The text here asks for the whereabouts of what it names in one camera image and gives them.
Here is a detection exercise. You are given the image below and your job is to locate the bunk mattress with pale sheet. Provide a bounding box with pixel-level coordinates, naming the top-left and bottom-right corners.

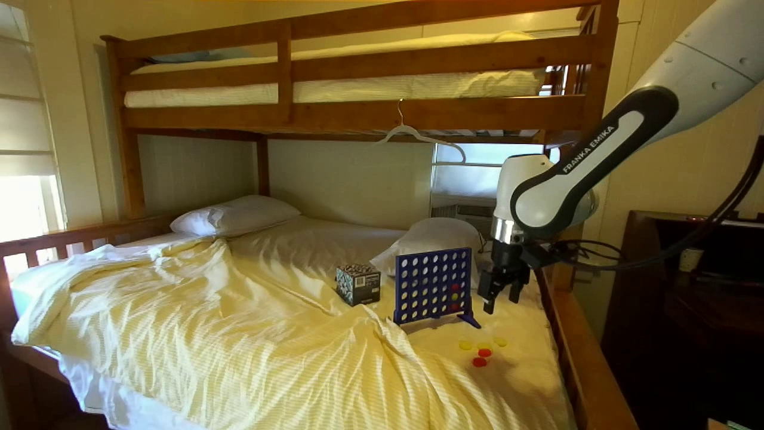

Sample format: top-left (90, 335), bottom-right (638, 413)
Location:
top-left (121, 68), bottom-right (549, 109)

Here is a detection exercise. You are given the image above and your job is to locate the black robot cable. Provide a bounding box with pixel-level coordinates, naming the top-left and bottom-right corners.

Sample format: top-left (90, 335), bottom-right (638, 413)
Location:
top-left (547, 131), bottom-right (764, 277)

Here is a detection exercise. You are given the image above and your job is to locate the plump white pillow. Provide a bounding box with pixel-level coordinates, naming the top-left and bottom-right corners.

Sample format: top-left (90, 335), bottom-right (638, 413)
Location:
top-left (367, 215), bottom-right (486, 277)

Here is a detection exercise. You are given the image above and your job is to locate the white clothes hanger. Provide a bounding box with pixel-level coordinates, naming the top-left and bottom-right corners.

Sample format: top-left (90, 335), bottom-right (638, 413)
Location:
top-left (375, 106), bottom-right (469, 167)

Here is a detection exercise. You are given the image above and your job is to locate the flat white pillow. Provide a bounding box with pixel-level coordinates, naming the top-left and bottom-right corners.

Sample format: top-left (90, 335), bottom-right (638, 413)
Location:
top-left (167, 193), bottom-right (302, 242)

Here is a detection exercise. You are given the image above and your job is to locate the white cup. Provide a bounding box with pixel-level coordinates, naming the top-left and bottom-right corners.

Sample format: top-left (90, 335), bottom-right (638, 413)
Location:
top-left (677, 246), bottom-right (707, 276)

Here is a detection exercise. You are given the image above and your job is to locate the window air conditioner unit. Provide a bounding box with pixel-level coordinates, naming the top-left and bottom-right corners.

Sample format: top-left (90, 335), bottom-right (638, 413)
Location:
top-left (426, 141), bottom-right (553, 234)

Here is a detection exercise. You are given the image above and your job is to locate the patterned cube box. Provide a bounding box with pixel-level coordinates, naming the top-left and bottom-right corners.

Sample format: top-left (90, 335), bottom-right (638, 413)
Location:
top-left (332, 264), bottom-right (385, 308)

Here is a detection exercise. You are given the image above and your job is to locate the yellow bed blanket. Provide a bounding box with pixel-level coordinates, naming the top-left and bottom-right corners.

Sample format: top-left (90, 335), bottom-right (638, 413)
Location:
top-left (9, 215), bottom-right (578, 430)

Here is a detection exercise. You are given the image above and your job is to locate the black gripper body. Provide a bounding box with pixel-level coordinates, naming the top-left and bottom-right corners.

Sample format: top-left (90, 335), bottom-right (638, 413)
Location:
top-left (484, 236), bottom-right (534, 291)

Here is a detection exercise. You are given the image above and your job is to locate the wooden bunk bed frame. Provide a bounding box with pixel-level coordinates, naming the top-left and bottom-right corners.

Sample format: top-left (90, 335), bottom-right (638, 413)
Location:
top-left (0, 0), bottom-right (640, 430)

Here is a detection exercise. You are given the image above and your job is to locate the dark wooden dresser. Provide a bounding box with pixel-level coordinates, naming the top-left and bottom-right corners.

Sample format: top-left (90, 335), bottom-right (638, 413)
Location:
top-left (600, 207), bottom-right (764, 430)

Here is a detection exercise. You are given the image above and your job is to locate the blue connect four grid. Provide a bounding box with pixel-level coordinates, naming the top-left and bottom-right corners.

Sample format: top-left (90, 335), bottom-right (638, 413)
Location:
top-left (392, 246), bottom-right (483, 332)

